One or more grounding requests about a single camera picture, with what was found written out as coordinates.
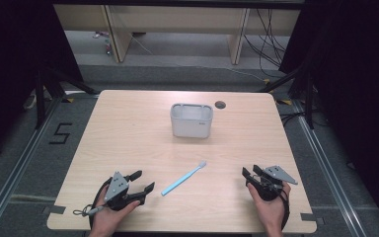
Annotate light wooden desk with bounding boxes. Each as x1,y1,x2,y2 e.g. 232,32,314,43
52,3,302,65

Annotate black tape piece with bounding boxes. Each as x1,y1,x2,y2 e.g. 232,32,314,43
300,212,326,227
41,204,67,217

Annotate blue toothbrush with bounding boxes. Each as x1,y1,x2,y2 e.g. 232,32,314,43
160,160,208,198

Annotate metal floor rail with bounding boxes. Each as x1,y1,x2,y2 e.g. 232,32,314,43
0,93,66,237
290,98,364,237

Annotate person's right hand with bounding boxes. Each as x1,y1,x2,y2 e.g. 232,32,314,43
246,180,292,237

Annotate white plastic container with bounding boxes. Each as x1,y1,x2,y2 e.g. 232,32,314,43
170,103,214,139

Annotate grey cable with plug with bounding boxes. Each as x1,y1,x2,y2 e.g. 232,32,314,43
72,203,106,218

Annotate black metal stand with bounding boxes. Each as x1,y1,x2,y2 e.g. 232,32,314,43
33,66,101,130
257,64,316,130

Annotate bundle of black cables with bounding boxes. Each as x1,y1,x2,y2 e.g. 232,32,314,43
242,8,288,79

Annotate black tape floor numeral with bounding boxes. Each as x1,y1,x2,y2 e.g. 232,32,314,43
48,121,74,145

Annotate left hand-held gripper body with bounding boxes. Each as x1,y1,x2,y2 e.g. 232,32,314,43
103,171,136,212

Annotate black curtain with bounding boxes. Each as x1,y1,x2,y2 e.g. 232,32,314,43
0,0,85,166
278,0,379,228

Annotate black cable loop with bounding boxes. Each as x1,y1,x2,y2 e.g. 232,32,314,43
278,189,292,231
89,177,114,231

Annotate person's left hand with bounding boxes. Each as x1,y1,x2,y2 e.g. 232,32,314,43
88,186,141,237

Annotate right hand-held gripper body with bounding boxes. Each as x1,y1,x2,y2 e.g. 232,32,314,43
249,165,299,202

